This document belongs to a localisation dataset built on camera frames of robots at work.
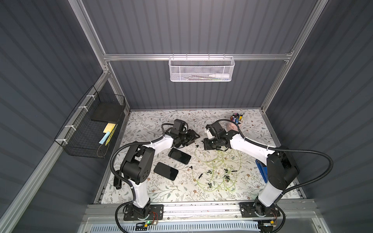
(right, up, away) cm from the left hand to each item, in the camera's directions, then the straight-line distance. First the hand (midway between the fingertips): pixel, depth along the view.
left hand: (200, 139), depth 90 cm
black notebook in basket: (-53, +17, -11) cm, 56 cm away
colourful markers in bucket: (+25, +13, +7) cm, 30 cm away
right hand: (+3, -4, -2) cm, 5 cm away
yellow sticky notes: (-49, +8, -15) cm, 52 cm away
